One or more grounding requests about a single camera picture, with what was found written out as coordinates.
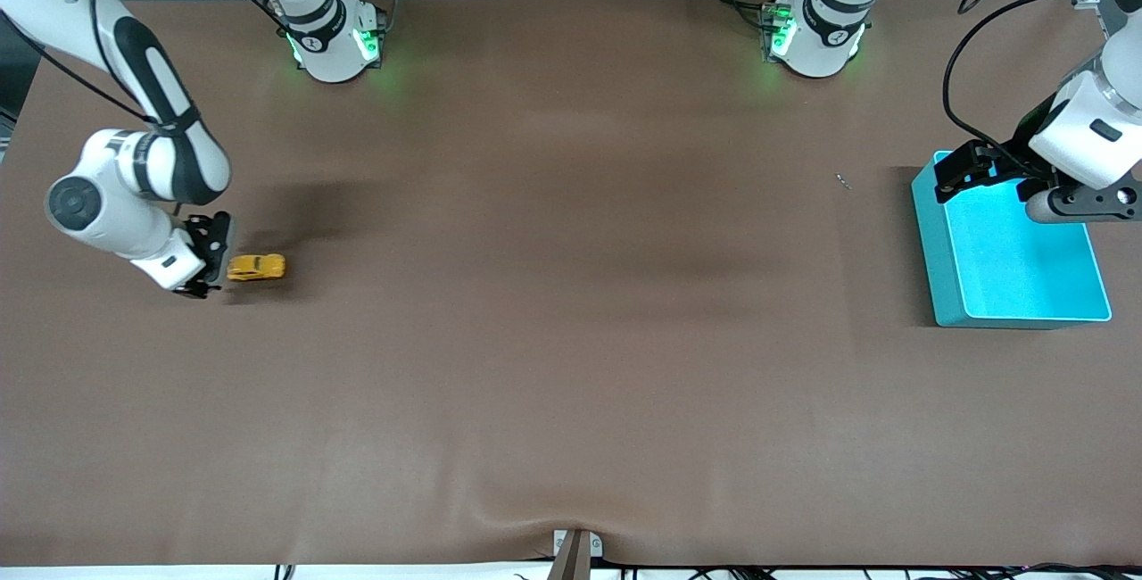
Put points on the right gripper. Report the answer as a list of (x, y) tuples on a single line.
[(211, 252)]

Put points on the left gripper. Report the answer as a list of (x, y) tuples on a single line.
[(1005, 157)]

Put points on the yellow beetle toy car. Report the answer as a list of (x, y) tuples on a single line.
[(257, 268)]

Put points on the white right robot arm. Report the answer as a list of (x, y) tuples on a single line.
[(116, 214)]

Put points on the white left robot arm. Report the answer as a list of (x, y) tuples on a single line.
[(816, 36)]

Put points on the teal plastic bin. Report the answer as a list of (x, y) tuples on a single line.
[(1017, 285)]

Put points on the brown table mat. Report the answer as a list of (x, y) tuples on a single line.
[(571, 339)]

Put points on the grey metal clamp bracket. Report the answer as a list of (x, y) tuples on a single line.
[(575, 553)]

